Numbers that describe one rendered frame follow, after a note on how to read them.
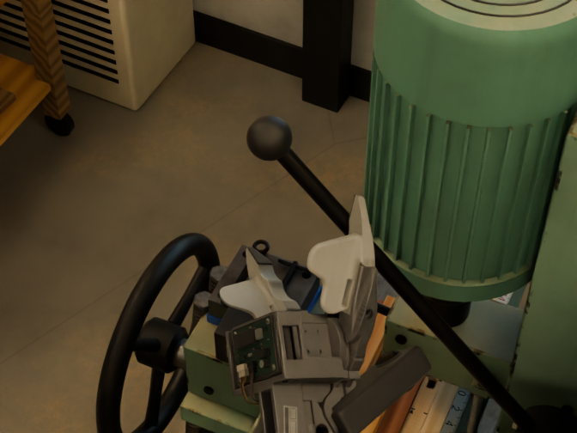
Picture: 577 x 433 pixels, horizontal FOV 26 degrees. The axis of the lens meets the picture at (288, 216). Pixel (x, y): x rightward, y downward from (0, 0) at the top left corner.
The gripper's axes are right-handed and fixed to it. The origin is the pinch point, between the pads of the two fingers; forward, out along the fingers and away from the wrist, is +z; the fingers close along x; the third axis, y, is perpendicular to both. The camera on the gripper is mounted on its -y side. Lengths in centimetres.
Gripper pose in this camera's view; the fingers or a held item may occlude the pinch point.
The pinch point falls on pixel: (307, 221)
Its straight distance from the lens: 103.5
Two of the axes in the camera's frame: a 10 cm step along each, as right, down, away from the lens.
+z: -1.3, -9.5, 2.7
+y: -8.0, -0.6, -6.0
